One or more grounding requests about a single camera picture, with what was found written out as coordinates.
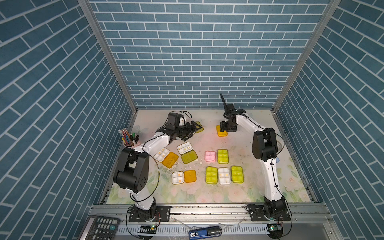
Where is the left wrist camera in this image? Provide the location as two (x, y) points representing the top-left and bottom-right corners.
(165, 112), (186, 129)

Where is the pink pillbox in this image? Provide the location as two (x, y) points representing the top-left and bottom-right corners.
(205, 151), (217, 163)

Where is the circuit board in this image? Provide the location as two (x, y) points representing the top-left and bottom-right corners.
(267, 224), (284, 240)
(138, 225), (158, 237)

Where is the orange pillbox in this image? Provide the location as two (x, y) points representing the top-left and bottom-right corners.
(154, 148), (179, 169)
(172, 170), (197, 185)
(216, 125), (228, 137)

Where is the left circuit board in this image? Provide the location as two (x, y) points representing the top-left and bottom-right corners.
(138, 225), (158, 237)

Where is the coloured pens bundle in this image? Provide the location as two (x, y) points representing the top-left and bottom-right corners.
(118, 128), (139, 146)

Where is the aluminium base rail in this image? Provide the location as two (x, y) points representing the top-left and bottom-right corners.
(90, 202), (333, 224)

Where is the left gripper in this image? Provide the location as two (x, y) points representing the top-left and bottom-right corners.
(173, 120), (201, 141)

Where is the right circuit board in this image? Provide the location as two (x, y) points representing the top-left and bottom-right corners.
(267, 224), (284, 240)

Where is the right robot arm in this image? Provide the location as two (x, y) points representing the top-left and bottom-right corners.
(220, 102), (288, 221)

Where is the blue black usb device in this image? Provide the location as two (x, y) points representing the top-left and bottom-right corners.
(188, 226), (223, 240)

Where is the pink pen cup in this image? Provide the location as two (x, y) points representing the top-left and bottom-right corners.
(123, 142), (142, 149)

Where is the black calculator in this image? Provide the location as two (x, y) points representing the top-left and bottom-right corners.
(78, 215), (120, 240)

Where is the clear pillbox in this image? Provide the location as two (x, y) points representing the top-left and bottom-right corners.
(218, 168), (231, 185)

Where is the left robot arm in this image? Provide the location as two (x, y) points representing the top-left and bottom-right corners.
(113, 121), (202, 221)

